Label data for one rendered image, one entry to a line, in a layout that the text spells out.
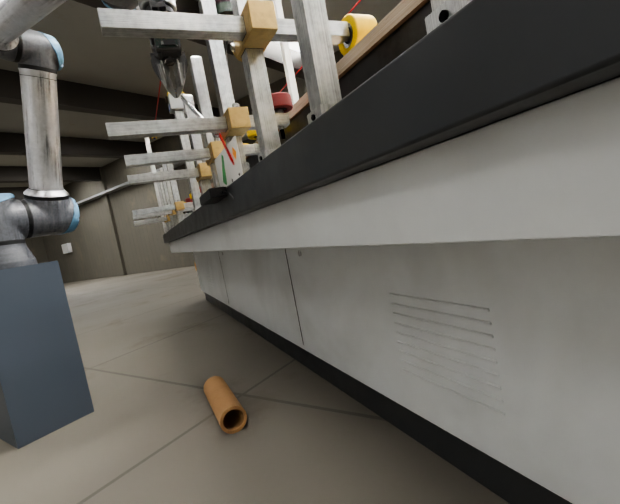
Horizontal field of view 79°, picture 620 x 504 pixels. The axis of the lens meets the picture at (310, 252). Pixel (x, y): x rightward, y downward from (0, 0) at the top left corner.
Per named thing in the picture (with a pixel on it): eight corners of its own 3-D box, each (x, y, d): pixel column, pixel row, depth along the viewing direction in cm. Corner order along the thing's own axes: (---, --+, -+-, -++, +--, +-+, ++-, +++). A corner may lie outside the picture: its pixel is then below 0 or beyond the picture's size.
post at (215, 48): (237, 183, 98) (199, -8, 94) (234, 185, 101) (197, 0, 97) (250, 181, 99) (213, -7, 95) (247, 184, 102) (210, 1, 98)
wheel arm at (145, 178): (129, 186, 129) (126, 173, 128) (129, 188, 132) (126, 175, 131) (250, 172, 146) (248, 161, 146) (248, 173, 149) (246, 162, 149)
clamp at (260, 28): (249, 27, 66) (243, -2, 66) (232, 63, 78) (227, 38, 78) (281, 29, 68) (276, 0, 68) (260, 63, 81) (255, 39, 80)
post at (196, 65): (220, 207, 121) (189, 54, 117) (218, 208, 124) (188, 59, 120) (231, 205, 122) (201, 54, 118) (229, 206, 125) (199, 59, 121)
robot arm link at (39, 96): (18, 233, 151) (-3, 23, 130) (65, 228, 165) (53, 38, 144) (35, 242, 143) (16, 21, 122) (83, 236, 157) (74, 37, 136)
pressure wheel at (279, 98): (274, 136, 95) (266, 90, 94) (265, 144, 103) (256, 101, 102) (303, 133, 99) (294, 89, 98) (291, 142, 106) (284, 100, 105)
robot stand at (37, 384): (17, 449, 126) (-28, 274, 121) (-6, 435, 141) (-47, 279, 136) (94, 411, 146) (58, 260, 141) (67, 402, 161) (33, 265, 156)
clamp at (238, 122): (231, 128, 90) (227, 107, 89) (220, 143, 102) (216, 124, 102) (254, 126, 92) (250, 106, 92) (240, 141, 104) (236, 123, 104)
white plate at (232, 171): (241, 177, 90) (233, 135, 89) (220, 193, 113) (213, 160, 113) (244, 177, 90) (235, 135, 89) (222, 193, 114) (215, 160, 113)
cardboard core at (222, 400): (217, 412, 108) (201, 380, 136) (222, 438, 109) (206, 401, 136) (244, 401, 112) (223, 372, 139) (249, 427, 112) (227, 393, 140)
